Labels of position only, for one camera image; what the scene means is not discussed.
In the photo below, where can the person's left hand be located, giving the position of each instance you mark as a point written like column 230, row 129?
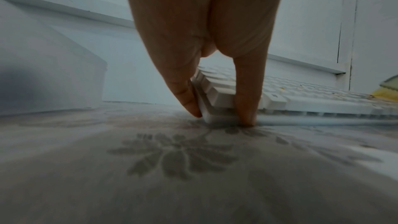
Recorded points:
column 202, row 9

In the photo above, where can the floral tablecloth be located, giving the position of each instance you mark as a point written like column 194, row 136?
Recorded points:
column 124, row 169

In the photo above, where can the clear plastic container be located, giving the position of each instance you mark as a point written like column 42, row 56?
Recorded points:
column 46, row 75

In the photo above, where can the green brush yellow bristles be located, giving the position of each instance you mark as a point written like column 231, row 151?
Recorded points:
column 387, row 90

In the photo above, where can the white keyboard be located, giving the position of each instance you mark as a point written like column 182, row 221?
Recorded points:
column 295, row 102

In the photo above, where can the white wooden frame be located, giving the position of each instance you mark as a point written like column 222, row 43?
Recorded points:
column 345, row 33

